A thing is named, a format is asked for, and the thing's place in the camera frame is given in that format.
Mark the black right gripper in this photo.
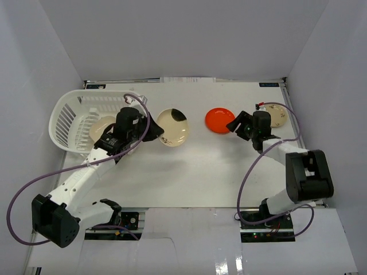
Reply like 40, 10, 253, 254
226, 111, 257, 142

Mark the orange round plate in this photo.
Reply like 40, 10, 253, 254
205, 107, 235, 134

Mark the cream round flower plate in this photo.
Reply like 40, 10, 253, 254
157, 108, 189, 147

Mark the cream square panda plate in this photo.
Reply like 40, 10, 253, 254
89, 116, 116, 143

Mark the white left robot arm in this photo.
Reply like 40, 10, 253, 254
32, 107, 164, 248

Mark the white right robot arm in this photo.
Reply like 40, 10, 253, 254
226, 111, 334, 229

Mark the white plastic basket bin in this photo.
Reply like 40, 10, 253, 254
49, 89, 145, 155

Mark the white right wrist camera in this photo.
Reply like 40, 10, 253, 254
255, 103, 267, 111

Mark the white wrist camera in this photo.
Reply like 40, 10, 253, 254
255, 103, 267, 111
123, 94, 147, 105

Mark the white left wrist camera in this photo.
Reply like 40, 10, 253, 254
123, 94, 147, 105

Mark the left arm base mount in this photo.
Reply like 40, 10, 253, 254
84, 211, 145, 241

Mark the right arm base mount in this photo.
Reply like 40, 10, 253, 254
233, 213, 295, 243

